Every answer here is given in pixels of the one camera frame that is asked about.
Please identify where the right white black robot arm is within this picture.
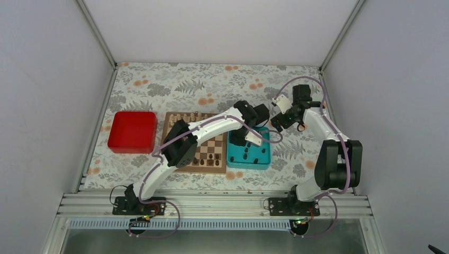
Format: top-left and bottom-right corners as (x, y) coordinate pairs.
(270, 85), (363, 216)

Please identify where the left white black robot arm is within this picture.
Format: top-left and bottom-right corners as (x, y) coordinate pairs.
(123, 101), (270, 214)

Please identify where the wooden chess board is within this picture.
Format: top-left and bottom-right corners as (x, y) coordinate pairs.
(160, 111), (227, 174)

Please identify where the teal plastic tray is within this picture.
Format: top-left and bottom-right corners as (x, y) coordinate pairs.
(226, 132), (271, 170)

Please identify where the red plastic tray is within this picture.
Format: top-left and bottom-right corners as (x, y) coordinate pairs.
(107, 111), (158, 154)

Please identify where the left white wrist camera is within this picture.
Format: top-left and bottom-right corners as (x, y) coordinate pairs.
(245, 131), (263, 147)

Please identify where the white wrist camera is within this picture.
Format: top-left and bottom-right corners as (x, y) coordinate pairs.
(245, 131), (263, 147)
(272, 94), (292, 114)

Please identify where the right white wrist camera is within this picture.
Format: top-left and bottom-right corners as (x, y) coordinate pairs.
(272, 94), (292, 114)

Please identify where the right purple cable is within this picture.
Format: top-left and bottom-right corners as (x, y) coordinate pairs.
(273, 76), (352, 238)

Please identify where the purple cable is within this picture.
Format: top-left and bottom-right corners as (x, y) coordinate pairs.
(273, 76), (352, 238)
(127, 115), (283, 238)

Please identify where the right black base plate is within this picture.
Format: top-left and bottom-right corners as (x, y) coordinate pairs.
(268, 197), (320, 216)

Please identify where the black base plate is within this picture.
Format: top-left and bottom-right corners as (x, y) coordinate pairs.
(268, 197), (320, 216)
(112, 196), (166, 216)

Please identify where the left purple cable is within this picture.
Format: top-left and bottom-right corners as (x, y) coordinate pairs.
(127, 115), (283, 238)

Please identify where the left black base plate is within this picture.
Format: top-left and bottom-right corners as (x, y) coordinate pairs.
(112, 196), (166, 216)

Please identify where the aluminium rail frame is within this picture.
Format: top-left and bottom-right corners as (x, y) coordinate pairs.
(57, 193), (373, 219)

